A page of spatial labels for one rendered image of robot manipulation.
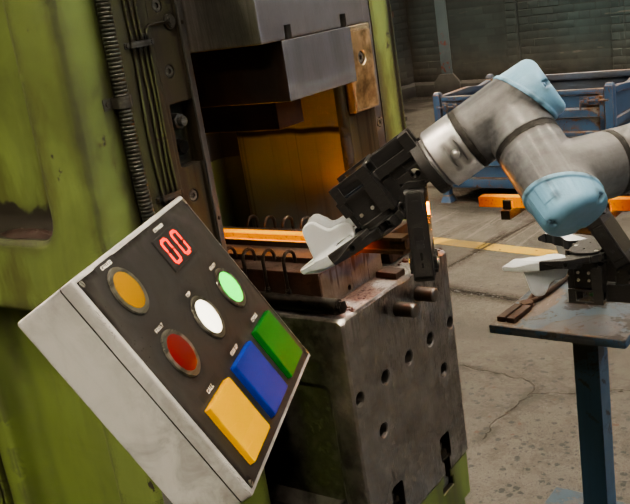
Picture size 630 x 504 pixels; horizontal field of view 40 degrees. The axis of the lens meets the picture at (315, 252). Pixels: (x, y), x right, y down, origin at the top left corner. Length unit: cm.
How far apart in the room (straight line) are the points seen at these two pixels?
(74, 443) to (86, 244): 47
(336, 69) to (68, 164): 49
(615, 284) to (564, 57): 872
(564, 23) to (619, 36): 65
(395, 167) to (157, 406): 38
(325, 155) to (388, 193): 81
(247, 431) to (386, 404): 66
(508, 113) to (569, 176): 10
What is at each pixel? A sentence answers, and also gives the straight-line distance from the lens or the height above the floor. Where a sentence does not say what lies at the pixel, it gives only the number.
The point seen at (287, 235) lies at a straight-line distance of 161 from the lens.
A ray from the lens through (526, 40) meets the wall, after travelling 1023.
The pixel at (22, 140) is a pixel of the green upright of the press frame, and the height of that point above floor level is 127.
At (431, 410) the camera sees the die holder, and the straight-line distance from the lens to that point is 172.
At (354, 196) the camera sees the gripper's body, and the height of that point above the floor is 120.
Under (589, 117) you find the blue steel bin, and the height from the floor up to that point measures 53.
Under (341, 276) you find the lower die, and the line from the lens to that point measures 151.
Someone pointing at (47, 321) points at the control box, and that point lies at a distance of 88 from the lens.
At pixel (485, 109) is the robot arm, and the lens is 97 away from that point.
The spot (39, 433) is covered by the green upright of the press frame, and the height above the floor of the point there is 72.
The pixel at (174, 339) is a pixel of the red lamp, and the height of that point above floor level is 110.
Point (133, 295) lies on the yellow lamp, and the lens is 91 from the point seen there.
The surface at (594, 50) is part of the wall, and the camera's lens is 984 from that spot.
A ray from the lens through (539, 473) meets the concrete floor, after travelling 269.
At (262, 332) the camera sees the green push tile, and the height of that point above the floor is 103.
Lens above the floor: 142
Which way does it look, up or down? 16 degrees down
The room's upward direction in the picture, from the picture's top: 9 degrees counter-clockwise
